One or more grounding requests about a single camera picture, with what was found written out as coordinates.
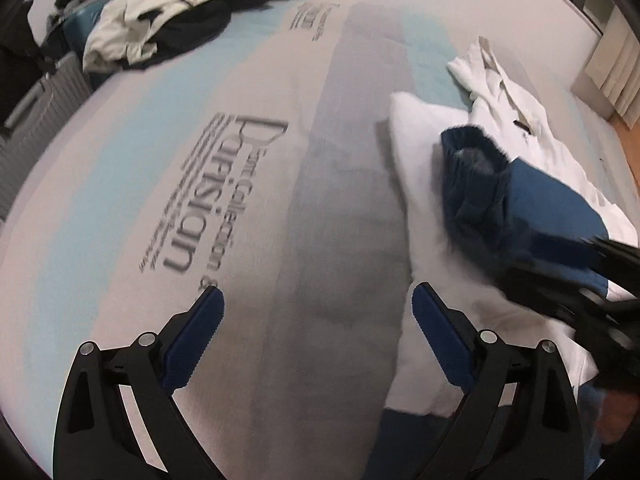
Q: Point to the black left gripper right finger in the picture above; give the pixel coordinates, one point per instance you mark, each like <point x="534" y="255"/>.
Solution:
<point x="518" y="418"/>

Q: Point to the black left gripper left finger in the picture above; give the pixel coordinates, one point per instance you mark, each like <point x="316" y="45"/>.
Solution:
<point x="118" y="418"/>

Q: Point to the white and blue hoodie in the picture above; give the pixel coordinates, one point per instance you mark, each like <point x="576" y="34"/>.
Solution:
<point x="479" y="185"/>

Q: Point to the pile of clothes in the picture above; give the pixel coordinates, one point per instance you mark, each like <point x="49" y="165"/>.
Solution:
<point x="112" y="35"/>

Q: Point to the beige curtain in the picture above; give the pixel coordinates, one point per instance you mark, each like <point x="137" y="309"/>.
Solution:
<point x="609" y="83"/>

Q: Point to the striped bed sheet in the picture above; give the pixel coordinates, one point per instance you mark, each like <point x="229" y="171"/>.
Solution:
<point x="292" y="162"/>

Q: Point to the grey suitcase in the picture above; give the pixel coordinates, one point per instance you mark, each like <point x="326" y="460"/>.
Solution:
<point x="35" y="122"/>

